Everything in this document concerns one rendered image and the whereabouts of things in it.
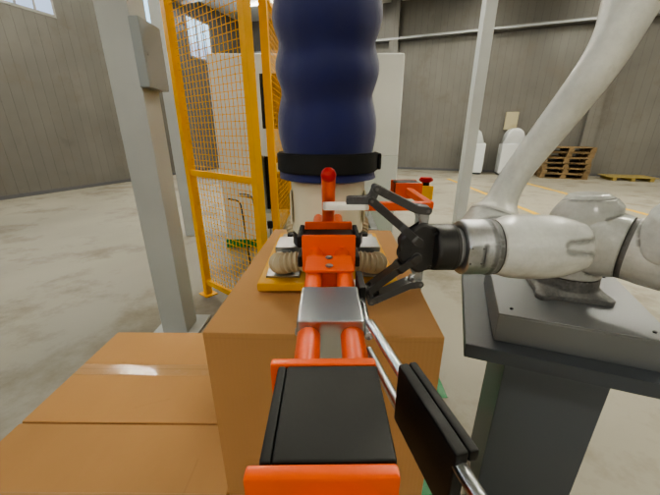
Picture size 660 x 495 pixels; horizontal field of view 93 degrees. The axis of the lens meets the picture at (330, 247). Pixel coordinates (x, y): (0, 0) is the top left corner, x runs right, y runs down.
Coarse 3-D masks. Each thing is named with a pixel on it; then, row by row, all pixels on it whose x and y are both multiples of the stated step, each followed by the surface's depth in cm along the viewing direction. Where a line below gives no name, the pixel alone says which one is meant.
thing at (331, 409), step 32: (288, 384) 20; (320, 384) 20; (352, 384) 20; (288, 416) 18; (320, 416) 18; (352, 416) 18; (384, 416) 18; (288, 448) 16; (320, 448) 16; (352, 448) 16; (384, 448) 16; (256, 480) 15; (288, 480) 15; (320, 480) 15; (352, 480) 15; (384, 480) 15
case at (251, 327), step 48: (384, 240) 97; (240, 288) 67; (240, 336) 52; (288, 336) 52; (384, 336) 51; (432, 336) 51; (240, 384) 56; (432, 384) 54; (240, 432) 60; (240, 480) 64
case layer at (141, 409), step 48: (144, 336) 117; (192, 336) 117; (96, 384) 94; (144, 384) 94; (192, 384) 94; (48, 432) 79; (96, 432) 79; (144, 432) 79; (192, 432) 79; (0, 480) 68; (48, 480) 68; (96, 480) 68; (144, 480) 68; (192, 480) 68
